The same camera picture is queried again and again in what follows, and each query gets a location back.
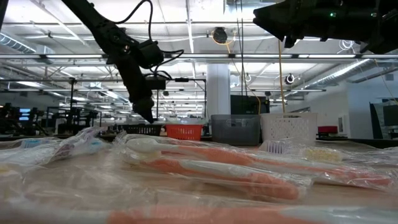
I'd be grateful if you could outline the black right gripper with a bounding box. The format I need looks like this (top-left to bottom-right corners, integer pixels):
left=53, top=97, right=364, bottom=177
left=253, top=0, right=361, bottom=49

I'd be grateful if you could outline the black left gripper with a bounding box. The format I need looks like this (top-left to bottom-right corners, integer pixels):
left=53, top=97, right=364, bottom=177
left=116, top=57, right=155, bottom=124

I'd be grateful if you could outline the black plastic basket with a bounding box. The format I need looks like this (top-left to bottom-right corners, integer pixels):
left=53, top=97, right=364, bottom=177
left=123, top=123, right=164, bottom=136

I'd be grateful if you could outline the orange plastic basket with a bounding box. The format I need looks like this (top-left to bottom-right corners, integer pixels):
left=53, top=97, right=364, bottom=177
left=164, top=124, right=204, bottom=141

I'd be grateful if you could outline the white column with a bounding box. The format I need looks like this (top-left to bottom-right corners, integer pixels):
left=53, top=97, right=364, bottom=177
left=206, top=63, right=231, bottom=121

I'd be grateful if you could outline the black robot station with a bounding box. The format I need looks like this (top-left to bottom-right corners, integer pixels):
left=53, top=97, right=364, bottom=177
left=0, top=102, right=49, bottom=137
left=46, top=105, right=103, bottom=136

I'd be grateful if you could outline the grey translucent bin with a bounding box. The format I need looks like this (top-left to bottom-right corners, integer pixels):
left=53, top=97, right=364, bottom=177
left=210, top=114, right=261, bottom=146

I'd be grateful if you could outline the black cabinet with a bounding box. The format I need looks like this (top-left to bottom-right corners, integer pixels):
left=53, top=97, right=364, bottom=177
left=229, top=95, right=271, bottom=115

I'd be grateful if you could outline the white perforated basket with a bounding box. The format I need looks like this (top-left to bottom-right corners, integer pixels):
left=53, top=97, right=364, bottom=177
left=260, top=112, right=318, bottom=146

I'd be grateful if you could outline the red box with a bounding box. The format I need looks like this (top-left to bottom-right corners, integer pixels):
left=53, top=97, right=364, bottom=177
left=317, top=125, right=339, bottom=134

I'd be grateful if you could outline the dark screen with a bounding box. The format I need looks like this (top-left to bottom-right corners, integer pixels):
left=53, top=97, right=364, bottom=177
left=369, top=101, right=398, bottom=140

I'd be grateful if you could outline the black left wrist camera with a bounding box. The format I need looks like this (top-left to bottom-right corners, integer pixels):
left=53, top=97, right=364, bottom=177
left=145, top=76, right=167, bottom=91

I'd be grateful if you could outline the black gantry frame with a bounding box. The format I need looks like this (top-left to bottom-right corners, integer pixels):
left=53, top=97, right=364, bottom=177
left=155, top=77, right=208, bottom=122
left=0, top=77, right=128, bottom=135

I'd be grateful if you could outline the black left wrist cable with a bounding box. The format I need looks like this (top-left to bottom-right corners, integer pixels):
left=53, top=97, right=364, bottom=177
left=114, top=0, right=185, bottom=80

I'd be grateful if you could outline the silver ventilation duct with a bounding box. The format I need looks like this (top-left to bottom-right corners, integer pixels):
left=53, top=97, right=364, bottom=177
left=306, top=57, right=398, bottom=91
left=0, top=30, right=55, bottom=56

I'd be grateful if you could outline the white wall box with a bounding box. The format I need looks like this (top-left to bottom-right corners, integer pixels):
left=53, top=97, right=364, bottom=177
left=337, top=113, right=351, bottom=137

